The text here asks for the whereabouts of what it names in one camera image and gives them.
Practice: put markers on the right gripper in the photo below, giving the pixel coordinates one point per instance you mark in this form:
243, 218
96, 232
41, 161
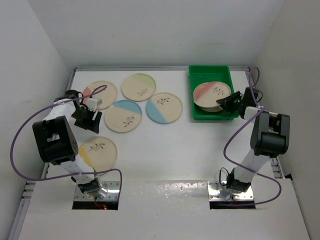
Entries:
227, 101

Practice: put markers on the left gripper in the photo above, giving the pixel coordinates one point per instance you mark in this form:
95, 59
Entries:
93, 125

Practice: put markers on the pale green cream plate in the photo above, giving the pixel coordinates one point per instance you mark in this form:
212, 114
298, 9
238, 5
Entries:
211, 109

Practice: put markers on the pink cream plate front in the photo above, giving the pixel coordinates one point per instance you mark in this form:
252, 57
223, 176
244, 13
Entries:
207, 94

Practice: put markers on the pink cream plate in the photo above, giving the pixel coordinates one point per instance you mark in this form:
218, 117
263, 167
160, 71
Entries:
207, 94
107, 96

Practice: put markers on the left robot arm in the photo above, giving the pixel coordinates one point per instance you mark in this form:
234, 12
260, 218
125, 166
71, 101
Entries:
57, 144

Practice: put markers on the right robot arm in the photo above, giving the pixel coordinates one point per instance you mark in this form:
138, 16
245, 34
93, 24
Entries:
270, 137

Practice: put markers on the green plastic bin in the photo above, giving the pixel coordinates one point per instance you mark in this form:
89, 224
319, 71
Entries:
201, 74

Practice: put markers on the yellow cream plate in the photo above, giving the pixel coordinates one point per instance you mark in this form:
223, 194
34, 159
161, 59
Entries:
99, 152

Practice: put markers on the blue cream plate centre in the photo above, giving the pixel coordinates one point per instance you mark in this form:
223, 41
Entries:
123, 116

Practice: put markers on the blue cream plate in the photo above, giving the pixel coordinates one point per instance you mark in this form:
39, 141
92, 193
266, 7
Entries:
123, 116
164, 108

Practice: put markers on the pink cream plate rear left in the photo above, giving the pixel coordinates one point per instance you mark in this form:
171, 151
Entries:
107, 96

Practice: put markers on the green cream plate rear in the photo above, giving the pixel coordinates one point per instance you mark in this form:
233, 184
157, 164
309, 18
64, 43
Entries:
138, 87

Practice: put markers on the blue cream plate right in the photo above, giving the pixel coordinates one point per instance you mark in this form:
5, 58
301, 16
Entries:
164, 108

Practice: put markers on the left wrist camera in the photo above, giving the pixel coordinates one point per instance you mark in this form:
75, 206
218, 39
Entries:
93, 104

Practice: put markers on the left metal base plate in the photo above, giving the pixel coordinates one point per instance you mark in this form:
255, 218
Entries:
108, 192

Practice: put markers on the metal base plate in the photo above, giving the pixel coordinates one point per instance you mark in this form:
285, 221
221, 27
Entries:
108, 192
218, 193

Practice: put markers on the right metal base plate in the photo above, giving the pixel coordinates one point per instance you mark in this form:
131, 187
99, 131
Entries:
218, 193

